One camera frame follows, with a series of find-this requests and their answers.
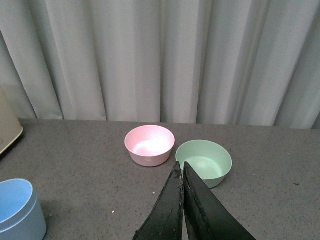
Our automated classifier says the pink bowl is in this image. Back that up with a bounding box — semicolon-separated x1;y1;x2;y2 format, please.
124;125;175;167

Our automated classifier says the grey curtain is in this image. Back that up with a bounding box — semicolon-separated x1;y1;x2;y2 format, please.
0;0;320;129

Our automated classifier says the light blue cup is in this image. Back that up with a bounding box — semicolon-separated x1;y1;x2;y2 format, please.
0;178;47;240

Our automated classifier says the cream two-slot toaster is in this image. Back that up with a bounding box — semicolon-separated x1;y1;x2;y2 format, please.
0;89;24;154

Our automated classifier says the green bowl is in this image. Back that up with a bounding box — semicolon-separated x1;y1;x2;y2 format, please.
175;139;233;189

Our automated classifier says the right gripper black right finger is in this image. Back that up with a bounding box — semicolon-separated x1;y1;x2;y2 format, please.
183;162;254;240

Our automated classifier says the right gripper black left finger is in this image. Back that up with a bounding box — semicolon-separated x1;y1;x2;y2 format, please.
134;162;184;240

